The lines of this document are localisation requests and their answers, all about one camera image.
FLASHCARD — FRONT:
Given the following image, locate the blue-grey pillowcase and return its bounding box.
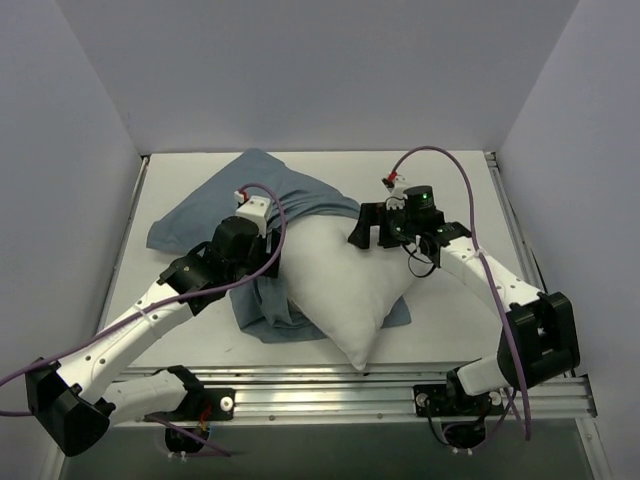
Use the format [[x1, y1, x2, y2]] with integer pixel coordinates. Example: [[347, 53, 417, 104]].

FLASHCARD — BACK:
[[146, 149, 413, 356]]

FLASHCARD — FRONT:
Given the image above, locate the white pillow insert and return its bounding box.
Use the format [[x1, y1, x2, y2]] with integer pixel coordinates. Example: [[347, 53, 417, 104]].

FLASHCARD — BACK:
[[280, 215, 414, 371]]

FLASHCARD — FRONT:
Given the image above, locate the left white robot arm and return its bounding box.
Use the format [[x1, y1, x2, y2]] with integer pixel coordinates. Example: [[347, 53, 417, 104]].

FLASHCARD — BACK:
[[25, 216, 286, 457]]

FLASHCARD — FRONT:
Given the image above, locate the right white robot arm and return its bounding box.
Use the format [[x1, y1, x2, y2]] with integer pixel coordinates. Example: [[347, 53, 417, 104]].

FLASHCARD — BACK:
[[348, 185, 581, 413]]

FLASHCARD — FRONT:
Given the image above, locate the black short cable loop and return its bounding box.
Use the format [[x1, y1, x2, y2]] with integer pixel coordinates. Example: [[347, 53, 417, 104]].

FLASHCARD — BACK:
[[404, 239, 441, 279]]

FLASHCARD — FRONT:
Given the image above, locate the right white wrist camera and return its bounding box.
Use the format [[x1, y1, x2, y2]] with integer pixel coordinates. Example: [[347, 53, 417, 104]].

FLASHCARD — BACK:
[[382, 171, 412, 211]]

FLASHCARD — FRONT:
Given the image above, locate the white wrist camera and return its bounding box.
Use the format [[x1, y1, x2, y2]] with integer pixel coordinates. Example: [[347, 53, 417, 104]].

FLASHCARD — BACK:
[[234, 190, 273, 238], [382, 171, 412, 211]]

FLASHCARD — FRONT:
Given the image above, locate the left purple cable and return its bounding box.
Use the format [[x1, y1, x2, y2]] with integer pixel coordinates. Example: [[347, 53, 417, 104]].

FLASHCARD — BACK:
[[0, 182, 289, 459]]

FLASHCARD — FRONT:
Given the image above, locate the purple cable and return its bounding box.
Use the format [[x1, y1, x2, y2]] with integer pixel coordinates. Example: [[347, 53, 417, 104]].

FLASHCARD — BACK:
[[380, 145, 534, 444], [0, 182, 289, 459]]

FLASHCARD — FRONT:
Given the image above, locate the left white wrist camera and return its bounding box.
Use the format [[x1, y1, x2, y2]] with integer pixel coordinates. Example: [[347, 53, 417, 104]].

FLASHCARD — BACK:
[[234, 190, 273, 238]]

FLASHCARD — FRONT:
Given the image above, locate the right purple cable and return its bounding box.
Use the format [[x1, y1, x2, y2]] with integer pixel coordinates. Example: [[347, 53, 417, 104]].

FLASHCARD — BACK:
[[380, 145, 534, 444]]

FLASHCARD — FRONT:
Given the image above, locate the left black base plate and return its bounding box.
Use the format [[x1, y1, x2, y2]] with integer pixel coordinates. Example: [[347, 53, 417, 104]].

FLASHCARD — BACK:
[[151, 388, 236, 422]]

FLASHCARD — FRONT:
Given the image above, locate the aluminium mounting rail frame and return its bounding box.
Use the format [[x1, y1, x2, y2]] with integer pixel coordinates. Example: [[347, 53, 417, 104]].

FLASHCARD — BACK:
[[49, 149, 609, 480]]

